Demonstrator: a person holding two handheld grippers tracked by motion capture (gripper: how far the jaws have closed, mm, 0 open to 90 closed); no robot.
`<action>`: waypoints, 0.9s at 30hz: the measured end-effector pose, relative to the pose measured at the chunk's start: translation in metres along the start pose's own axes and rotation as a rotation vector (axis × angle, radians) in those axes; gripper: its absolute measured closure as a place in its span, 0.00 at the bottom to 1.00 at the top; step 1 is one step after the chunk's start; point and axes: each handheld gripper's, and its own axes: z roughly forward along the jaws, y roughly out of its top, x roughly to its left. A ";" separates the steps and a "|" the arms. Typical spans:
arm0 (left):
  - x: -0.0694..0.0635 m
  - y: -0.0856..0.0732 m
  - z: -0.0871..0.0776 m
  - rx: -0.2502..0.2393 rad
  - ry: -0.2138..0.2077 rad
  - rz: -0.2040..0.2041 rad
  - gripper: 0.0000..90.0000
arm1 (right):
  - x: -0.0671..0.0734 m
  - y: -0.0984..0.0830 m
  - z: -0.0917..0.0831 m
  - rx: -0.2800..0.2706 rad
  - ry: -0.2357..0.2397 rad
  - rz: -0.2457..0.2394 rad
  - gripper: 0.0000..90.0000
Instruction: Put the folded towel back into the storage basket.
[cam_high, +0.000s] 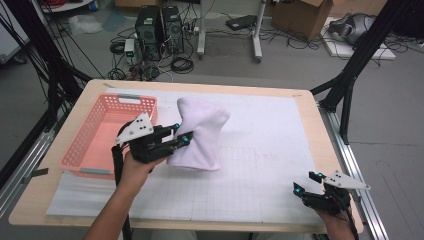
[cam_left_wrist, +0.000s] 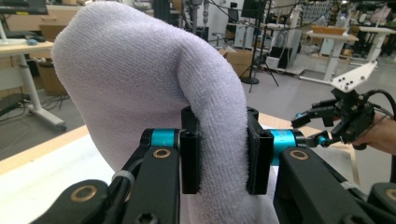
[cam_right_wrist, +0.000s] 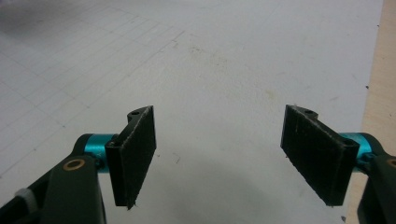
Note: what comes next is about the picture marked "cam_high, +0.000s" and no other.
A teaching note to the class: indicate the small white power box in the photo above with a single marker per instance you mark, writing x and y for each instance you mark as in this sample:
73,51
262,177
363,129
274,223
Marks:
129,46

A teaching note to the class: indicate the white metal stand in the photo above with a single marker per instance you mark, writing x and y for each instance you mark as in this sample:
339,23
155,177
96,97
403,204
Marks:
201,33

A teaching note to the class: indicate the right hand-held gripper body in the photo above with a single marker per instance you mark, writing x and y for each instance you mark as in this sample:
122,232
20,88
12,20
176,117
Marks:
333,203

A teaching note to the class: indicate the white foam board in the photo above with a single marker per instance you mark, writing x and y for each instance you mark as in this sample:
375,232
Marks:
340,50

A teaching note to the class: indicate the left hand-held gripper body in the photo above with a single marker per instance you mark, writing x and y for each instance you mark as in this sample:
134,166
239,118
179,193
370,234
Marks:
146,150

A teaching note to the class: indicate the grey helmet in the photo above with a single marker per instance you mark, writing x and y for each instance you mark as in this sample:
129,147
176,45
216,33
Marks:
353,28

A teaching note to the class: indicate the black flat device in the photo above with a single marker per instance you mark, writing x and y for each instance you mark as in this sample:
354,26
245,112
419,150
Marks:
241,22

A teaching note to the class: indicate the person's right hand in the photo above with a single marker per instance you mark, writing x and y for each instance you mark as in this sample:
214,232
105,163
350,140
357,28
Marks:
336,223

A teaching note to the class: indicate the grey metal bracket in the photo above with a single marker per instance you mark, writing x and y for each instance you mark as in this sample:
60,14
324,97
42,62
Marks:
356,196
35,174

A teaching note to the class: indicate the aluminium rail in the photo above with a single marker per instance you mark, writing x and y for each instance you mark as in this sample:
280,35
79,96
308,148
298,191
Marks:
368,213
30,156

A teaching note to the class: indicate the clear plastic bag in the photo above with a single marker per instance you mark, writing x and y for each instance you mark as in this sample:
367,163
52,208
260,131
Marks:
85,24

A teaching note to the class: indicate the black metal frame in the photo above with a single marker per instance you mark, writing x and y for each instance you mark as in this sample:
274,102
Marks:
50,63
361,56

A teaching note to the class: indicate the pink plastic basket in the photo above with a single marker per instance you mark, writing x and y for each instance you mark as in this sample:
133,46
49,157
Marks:
96,133

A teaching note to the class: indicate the large cardboard box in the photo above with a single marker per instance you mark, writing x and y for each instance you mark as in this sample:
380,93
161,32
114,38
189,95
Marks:
300,20

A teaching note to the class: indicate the white cabinet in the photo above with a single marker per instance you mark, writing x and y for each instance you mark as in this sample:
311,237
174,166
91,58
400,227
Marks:
10,40

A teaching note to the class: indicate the black computer tower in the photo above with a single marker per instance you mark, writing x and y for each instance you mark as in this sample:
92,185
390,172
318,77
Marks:
148,33
173,30

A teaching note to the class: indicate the lavender patterned cloth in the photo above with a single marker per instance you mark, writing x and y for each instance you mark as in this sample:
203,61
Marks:
200,140

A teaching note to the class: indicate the person's left hand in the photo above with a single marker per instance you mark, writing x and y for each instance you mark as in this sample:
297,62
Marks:
133,173

